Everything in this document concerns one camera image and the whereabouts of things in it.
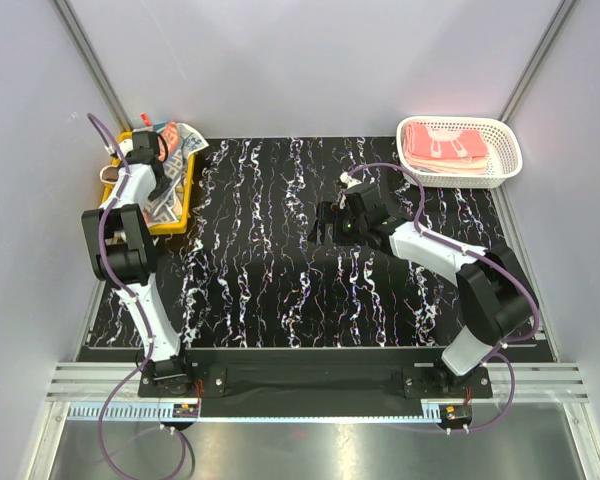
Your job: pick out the beige cloth loop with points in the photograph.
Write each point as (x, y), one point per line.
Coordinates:
(109, 175)

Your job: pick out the blue white patterned towel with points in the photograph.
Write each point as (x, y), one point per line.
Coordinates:
(168, 215)

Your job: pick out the small circuit board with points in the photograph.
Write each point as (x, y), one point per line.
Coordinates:
(457, 412)
(186, 410)

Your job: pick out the slotted white cable duct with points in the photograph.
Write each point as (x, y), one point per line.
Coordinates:
(120, 411)

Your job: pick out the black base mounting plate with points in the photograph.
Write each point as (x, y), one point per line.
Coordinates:
(283, 383)

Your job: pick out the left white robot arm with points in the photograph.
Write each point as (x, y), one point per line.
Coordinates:
(122, 253)

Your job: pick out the black marble pattern mat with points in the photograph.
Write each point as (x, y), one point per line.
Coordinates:
(244, 274)

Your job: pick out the right small circuit board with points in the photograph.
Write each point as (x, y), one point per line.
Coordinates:
(457, 412)

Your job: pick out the pink bunny towel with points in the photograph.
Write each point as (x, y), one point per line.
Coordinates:
(421, 140)

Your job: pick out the plain pink towel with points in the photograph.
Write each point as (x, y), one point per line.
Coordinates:
(454, 166)

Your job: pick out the yellow plastic bin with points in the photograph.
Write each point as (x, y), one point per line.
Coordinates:
(134, 182)

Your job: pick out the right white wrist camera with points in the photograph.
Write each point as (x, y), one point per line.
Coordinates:
(347, 181)

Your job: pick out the orange grey printed towel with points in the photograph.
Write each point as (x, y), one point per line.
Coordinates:
(168, 135)

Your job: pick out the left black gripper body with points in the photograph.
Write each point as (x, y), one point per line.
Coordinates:
(162, 186)

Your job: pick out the left small circuit board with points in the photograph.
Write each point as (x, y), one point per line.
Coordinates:
(186, 410)

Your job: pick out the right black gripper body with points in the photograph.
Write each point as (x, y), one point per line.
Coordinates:
(349, 230)

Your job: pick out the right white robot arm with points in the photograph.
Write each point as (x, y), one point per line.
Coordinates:
(495, 296)

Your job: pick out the white perforated basket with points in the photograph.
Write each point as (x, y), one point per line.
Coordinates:
(504, 153)

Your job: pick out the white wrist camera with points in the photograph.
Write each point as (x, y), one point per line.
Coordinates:
(347, 181)
(125, 146)

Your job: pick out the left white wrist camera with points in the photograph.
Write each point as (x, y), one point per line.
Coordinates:
(125, 146)

